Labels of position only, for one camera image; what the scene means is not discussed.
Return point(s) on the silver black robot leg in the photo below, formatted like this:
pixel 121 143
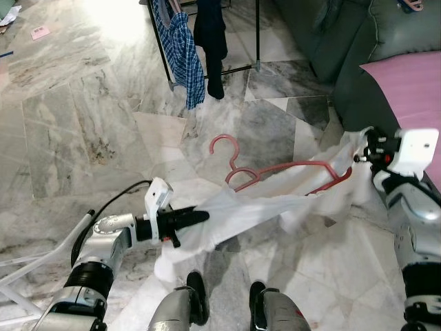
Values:
pixel 279 310
pixel 179 307

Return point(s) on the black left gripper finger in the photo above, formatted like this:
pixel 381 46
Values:
pixel 194 218

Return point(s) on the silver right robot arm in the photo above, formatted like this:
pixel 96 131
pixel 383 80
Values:
pixel 417 234

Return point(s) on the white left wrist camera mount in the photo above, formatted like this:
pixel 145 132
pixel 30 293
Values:
pixel 158 200

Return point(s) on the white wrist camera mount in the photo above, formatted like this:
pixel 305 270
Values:
pixel 417 152
pixel 158 200

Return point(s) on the cream white shirt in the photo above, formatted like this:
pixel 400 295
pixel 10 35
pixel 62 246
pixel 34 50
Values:
pixel 255 210

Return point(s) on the silver black robot left leg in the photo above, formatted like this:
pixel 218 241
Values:
pixel 179 307

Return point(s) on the pink plastic clothes hanger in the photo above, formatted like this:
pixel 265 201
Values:
pixel 414 5
pixel 289 166

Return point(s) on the dark green sofa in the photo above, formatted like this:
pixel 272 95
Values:
pixel 344 41

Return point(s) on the pink paper sheet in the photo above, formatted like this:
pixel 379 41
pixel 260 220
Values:
pixel 41 32

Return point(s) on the pink blanket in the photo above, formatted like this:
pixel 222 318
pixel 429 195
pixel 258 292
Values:
pixel 413 89

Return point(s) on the white crumpled paper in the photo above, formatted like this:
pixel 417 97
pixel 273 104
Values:
pixel 8 15

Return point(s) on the blue plaid shorts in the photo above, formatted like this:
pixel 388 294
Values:
pixel 186 55

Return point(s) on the silver black robot right leg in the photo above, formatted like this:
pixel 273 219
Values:
pixel 279 310

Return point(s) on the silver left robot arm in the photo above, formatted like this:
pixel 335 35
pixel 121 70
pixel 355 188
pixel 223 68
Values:
pixel 103 255

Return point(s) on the dark navy garment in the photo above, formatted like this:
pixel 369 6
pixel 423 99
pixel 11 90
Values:
pixel 210 34

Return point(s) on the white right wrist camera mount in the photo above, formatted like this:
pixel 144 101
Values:
pixel 417 152

